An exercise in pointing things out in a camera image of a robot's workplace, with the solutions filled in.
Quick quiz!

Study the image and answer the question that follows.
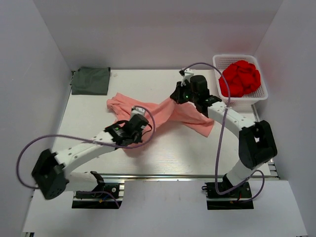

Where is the aluminium rail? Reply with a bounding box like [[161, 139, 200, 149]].
[[66, 172, 279, 180]]

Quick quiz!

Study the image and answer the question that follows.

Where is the white plastic basket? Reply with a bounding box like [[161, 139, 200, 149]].
[[213, 54, 268, 106]]

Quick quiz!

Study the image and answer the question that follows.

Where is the folded green t shirt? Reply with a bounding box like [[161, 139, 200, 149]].
[[70, 67, 111, 95]]

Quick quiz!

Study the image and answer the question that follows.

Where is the red t shirt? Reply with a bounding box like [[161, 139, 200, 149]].
[[222, 60, 261, 97]]

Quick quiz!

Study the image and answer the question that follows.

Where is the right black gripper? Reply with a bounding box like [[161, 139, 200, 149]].
[[171, 80, 198, 104]]

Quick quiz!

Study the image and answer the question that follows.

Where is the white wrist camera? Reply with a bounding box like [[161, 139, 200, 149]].
[[130, 106, 146, 119], [179, 68, 194, 86]]

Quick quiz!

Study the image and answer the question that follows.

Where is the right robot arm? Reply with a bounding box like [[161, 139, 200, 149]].
[[170, 75, 277, 197]]

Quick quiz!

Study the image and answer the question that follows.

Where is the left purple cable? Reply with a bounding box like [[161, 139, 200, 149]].
[[16, 106, 156, 208]]

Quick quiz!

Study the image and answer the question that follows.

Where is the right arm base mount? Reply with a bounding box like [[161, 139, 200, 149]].
[[201, 182, 254, 210]]

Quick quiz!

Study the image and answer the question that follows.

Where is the pink t shirt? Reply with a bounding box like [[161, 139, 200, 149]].
[[107, 93, 214, 158]]

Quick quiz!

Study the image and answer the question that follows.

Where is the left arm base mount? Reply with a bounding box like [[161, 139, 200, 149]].
[[72, 182, 124, 209]]

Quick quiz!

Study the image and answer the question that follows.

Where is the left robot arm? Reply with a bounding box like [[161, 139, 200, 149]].
[[32, 114, 149, 200]]

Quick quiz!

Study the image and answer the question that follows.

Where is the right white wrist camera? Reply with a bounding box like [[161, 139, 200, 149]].
[[179, 68, 194, 86]]

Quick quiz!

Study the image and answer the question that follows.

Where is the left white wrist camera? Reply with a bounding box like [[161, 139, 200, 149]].
[[130, 106, 146, 119]]

